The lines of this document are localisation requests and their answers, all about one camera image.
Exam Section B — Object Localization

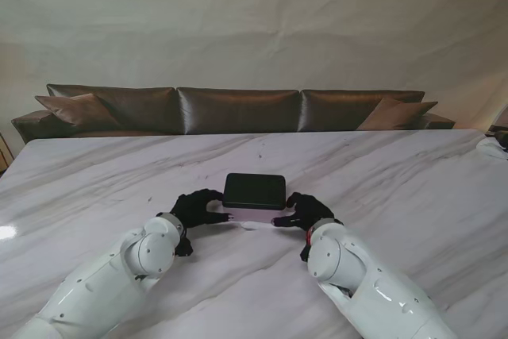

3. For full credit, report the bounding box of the pink tissue box cover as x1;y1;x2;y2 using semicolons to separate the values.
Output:
228;206;285;224

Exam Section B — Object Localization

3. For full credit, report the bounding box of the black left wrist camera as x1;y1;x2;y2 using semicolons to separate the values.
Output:
174;235;194;257

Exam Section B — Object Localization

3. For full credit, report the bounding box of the brown leather sofa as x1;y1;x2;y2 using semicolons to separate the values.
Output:
11;83;456;144

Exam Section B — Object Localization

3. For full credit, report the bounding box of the black tissue box base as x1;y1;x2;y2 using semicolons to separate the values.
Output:
221;172;287;210

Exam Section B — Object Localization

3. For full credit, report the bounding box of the wooden furniture edge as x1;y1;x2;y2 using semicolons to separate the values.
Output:
0;130;11;175

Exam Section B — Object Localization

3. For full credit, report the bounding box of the white crumpled cloth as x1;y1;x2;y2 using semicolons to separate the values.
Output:
475;137;508;162

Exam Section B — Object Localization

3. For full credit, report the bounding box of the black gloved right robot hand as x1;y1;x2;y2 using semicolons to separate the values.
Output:
270;191;343;235

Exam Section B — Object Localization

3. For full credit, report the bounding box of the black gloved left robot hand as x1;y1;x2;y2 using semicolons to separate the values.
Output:
170;188;235;231

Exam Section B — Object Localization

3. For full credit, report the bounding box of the brown throw cushion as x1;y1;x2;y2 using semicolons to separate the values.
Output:
34;93;120;128
356;97;439;131

